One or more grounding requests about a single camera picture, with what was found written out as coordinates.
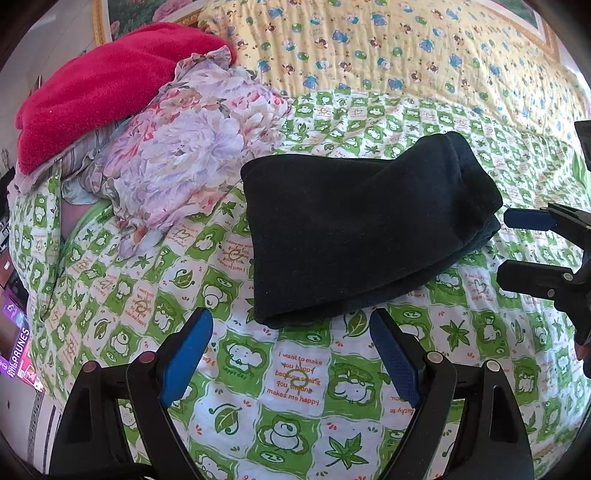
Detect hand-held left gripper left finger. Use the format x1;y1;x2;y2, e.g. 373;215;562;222
48;307;215;480

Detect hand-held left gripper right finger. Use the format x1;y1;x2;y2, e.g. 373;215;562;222
369;308;536;480

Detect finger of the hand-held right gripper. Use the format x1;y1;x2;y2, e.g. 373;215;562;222
503;203;589;247
496;259;589;302

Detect dark pants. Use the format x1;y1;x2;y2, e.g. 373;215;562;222
240;131;504;329

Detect green printed bedsheet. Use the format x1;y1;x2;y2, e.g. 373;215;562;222
7;90;591;480

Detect purple printed box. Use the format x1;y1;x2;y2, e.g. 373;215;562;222
0;286;34;393

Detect floral ruffled cloth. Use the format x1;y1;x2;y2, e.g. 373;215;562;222
62;53;294;259

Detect grey striped cloth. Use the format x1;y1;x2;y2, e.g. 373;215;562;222
9;129;121;195

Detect yellow printed quilt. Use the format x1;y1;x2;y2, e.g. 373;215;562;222
196;0;591;139

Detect red fleece blanket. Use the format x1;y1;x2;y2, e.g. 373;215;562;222
16;23;238;175

